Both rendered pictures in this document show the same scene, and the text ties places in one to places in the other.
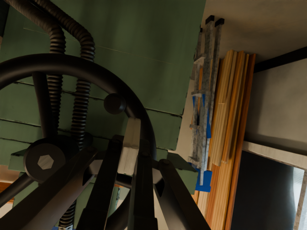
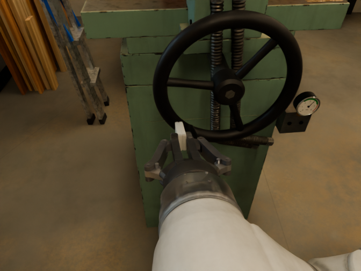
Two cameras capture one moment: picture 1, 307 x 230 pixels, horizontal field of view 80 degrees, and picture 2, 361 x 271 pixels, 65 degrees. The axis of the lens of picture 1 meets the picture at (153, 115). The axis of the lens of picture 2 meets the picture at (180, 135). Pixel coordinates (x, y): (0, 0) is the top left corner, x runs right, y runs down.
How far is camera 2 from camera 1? 0.44 m
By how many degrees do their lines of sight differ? 44
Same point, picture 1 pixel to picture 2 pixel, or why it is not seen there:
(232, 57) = (48, 81)
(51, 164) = (225, 94)
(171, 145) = (126, 59)
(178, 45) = (147, 134)
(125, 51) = (189, 120)
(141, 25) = not seen: hidden behind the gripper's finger
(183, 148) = not seen: outside the picture
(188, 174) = (97, 34)
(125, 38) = not seen: hidden behind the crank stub
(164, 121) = (141, 78)
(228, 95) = (24, 33)
